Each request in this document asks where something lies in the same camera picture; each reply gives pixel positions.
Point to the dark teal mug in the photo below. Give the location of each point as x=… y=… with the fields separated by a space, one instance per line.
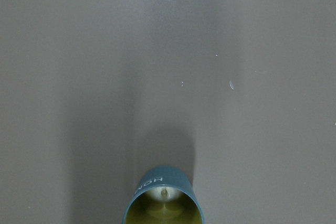
x=163 y=195

